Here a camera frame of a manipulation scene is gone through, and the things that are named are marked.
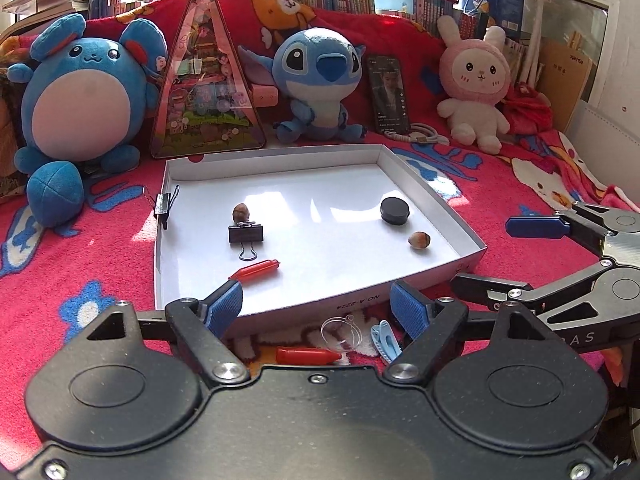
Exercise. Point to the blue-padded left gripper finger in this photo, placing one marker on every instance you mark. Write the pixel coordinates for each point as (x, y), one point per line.
(219, 310)

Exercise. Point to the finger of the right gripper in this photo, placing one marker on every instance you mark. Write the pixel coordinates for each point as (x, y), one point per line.
(592, 309)
(584, 223)

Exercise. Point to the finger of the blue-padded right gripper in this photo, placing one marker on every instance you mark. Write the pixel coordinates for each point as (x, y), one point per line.
(414, 312)

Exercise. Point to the light blue hair clip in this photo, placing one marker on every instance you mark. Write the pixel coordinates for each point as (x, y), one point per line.
(385, 341)

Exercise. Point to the brown walnut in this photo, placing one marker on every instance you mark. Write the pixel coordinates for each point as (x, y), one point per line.
(240, 214)

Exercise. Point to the small brown nut in tray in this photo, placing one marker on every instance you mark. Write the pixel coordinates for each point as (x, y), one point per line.
(419, 240)

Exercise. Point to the black binder clip in tray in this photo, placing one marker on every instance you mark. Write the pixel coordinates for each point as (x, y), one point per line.
(246, 235)

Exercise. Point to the black round cap in tray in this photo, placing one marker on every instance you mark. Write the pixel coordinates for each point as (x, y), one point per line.
(394, 211)

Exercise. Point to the white cardboard box lid tray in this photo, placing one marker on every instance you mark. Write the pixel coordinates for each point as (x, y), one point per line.
(320, 209)

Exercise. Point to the black binder clip on tray edge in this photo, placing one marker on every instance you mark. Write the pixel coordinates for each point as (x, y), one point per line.
(161, 204)

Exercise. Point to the brown cardboard sheet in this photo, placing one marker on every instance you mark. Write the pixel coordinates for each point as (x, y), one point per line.
(564, 75)

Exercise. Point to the pink white bunny plush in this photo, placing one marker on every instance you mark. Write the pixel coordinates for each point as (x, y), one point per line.
(476, 77)

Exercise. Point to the black smartphone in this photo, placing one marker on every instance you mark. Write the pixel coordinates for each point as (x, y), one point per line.
(388, 94)

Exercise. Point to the pink triangular toy box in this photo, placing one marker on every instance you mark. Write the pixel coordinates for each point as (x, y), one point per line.
(204, 105)

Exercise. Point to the red fleece cartoon blanket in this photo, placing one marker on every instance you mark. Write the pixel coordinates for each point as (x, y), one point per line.
(53, 283)

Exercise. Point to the blue round plush toy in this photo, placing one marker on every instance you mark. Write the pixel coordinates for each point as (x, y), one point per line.
(83, 105)

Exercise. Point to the blue Stitch plush toy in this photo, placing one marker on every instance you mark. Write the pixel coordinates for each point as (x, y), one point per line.
(316, 69)

